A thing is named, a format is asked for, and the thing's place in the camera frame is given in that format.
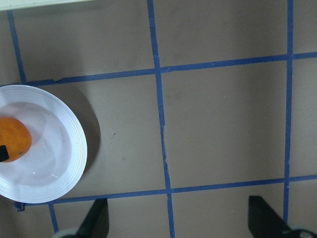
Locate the cream bear tray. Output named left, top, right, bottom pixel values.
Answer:
left=0, top=0, right=80, bottom=11

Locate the white round plate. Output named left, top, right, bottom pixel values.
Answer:
left=0, top=85, right=87, bottom=203

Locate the orange fruit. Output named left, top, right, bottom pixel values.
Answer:
left=0, top=117, right=32, bottom=163

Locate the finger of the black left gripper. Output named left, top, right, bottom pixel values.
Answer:
left=0, top=145, right=10, bottom=162

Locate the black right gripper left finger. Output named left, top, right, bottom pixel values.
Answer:
left=53, top=198, right=109, bottom=238

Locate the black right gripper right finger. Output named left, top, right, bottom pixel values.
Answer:
left=248, top=196, right=317, bottom=238

